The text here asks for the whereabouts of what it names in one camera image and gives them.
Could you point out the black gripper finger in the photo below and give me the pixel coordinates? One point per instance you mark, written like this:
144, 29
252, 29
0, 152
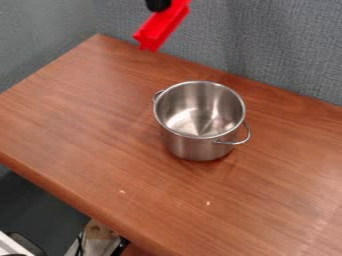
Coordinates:
157, 5

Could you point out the red plastic block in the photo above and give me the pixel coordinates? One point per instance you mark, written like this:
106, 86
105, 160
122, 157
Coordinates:
159, 26

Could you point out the stainless steel pot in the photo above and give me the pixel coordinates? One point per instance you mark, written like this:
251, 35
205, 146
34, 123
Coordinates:
201, 119

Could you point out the white object at corner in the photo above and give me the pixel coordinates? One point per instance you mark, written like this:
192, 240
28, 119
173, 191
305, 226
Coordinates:
16, 245

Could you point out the wooden table leg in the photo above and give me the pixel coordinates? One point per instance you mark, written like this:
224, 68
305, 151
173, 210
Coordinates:
97, 241

